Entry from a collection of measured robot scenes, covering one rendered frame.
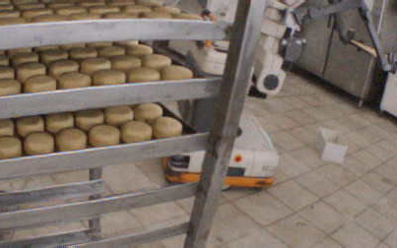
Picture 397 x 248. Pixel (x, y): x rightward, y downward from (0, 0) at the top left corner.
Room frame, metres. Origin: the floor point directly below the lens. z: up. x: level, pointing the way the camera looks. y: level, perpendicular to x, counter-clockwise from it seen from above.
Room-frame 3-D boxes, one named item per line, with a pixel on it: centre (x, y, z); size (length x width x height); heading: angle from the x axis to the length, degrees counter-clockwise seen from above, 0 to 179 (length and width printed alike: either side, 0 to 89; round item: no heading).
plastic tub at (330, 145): (3.02, -1.12, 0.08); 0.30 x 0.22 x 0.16; 0
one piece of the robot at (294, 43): (2.52, -0.42, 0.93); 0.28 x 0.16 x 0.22; 14
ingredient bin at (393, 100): (4.50, -2.56, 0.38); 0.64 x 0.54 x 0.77; 136
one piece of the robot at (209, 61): (2.42, -0.05, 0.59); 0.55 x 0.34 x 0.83; 14
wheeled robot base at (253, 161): (2.45, -0.14, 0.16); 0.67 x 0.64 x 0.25; 104
